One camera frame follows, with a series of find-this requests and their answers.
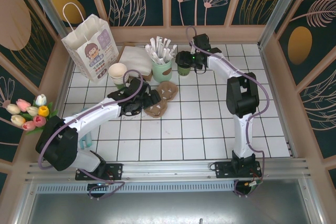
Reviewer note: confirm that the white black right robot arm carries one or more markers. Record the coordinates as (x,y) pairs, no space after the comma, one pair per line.
(241,134)

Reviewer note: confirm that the green coffee cup black lid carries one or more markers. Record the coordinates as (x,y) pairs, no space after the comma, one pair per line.
(184,71)

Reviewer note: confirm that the cream artificial tulip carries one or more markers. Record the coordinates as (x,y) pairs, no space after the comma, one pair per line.
(32,111)
(18,120)
(13,109)

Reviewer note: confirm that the small green circuit board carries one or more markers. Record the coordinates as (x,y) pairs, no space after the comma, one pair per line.
(254,185)

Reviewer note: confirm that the tulip flower bouquet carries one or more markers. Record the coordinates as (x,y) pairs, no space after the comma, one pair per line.
(34,131)

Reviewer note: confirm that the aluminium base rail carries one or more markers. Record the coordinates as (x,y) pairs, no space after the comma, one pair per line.
(168,169)

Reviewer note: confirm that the aluminium frame post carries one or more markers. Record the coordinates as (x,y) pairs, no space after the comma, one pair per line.
(53,11)
(275,11)

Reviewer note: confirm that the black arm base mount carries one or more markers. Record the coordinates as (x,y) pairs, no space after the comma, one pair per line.
(223,170)
(115,171)

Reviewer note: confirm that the white printed paper bag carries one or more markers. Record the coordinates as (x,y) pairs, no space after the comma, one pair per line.
(89,58)

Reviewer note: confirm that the red pink artificial tulip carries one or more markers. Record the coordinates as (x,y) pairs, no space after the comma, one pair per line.
(39,121)

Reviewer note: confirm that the brown pulp cup carrier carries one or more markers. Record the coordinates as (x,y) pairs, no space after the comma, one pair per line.
(169,90)

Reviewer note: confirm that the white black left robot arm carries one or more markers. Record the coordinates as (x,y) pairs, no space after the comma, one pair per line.
(92,111)

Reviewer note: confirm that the white artificial tulip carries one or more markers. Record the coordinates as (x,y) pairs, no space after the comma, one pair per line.
(41,100)

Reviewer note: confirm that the white napkin stack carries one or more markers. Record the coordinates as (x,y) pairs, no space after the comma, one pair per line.
(135,61)

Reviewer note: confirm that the yellow artificial tulip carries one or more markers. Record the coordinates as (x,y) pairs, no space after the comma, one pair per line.
(43,111)

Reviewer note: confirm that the mint green straw canister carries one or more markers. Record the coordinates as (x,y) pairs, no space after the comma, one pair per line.
(162,73)

